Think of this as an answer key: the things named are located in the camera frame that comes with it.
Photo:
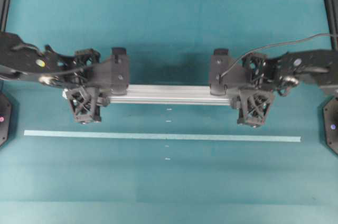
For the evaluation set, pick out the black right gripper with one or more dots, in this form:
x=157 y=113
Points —
x=256 y=71

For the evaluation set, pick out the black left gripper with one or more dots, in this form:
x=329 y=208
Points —
x=88 y=71

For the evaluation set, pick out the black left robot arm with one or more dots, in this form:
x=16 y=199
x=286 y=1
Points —
x=21 y=61

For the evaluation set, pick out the black left frame post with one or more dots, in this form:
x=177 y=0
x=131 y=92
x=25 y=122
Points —
x=4 y=7

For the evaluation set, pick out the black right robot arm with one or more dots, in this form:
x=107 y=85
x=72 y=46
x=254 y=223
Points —
x=318 y=67

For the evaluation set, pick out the black right frame post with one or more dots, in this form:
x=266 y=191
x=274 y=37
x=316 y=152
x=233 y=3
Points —
x=331 y=12

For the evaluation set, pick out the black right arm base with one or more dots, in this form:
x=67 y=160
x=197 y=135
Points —
x=327 y=115

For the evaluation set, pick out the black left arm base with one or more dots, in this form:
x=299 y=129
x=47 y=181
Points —
x=5 y=116

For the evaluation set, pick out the black frame post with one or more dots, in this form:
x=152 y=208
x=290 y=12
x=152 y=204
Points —
x=4 y=7
x=331 y=12

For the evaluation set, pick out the silver aluminium extrusion rail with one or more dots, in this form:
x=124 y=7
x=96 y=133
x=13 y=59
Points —
x=164 y=94

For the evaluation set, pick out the light blue tape strip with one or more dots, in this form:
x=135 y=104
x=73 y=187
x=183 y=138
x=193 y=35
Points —
x=189 y=137

